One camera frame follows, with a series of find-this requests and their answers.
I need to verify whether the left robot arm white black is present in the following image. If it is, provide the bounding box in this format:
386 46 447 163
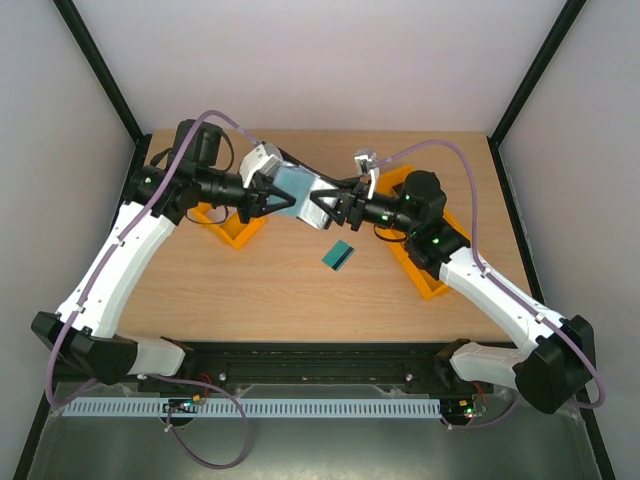
31 119 295 385

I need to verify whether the yellow three-compartment bin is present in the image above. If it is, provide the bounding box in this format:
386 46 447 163
374 166 471 301

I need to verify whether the small yellow bin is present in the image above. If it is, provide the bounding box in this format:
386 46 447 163
187 203 266 250

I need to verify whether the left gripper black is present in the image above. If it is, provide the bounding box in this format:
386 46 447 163
197 169 296 226

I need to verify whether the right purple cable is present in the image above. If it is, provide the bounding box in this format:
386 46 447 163
372 139 607 432

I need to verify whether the right black frame post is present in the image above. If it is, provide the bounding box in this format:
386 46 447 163
488 0 589 149

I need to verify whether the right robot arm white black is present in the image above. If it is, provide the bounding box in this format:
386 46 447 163
309 170 597 414

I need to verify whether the left black frame post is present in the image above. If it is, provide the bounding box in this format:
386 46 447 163
52 0 152 146

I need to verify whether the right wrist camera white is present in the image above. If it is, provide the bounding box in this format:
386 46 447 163
354 148 380 200

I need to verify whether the black frame post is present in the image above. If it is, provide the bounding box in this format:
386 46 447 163
488 0 589 149
52 0 152 146

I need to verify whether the purple cable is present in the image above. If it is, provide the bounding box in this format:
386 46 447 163
44 109 261 470
372 139 607 432

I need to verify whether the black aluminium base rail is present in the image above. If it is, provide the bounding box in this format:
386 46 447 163
49 340 586 396

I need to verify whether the teal credit card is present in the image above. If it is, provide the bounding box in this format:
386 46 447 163
322 240 355 271

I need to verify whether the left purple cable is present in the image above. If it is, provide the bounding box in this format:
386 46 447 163
44 109 261 470

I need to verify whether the white slotted cable duct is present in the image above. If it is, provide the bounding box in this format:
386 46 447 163
62 397 441 419

